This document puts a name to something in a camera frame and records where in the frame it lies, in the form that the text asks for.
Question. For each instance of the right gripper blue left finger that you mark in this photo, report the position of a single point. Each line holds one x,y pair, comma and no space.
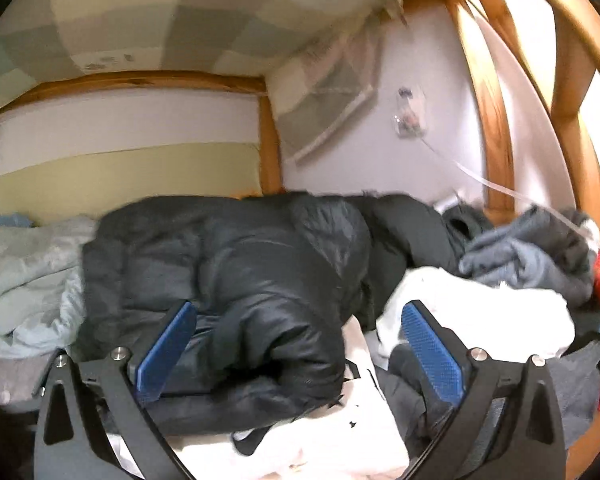
71,440

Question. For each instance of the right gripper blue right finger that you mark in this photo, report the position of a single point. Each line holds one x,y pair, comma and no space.
505,421

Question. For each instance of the black puffer jacket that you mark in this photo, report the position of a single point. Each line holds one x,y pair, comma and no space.
273,279

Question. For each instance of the white bed sheet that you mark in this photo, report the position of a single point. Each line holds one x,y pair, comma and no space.
23,373

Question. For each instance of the dark grey garment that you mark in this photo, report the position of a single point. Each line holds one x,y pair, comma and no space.
419,414

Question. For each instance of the white hoodie with logo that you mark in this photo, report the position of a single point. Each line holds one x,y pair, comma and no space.
358,437

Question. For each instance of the light blue duvet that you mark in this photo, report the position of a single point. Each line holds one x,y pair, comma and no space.
41,286

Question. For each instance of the grey knit sweater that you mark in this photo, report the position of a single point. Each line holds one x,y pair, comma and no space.
536,250

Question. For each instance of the black coat behind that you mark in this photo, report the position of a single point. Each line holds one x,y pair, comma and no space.
406,234

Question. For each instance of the checkered curtain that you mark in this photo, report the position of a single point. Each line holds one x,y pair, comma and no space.
318,57

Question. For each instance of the wall socket with plugs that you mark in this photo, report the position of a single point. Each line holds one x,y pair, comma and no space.
410,119

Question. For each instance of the wooden bed frame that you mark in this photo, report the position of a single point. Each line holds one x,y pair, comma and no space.
504,81

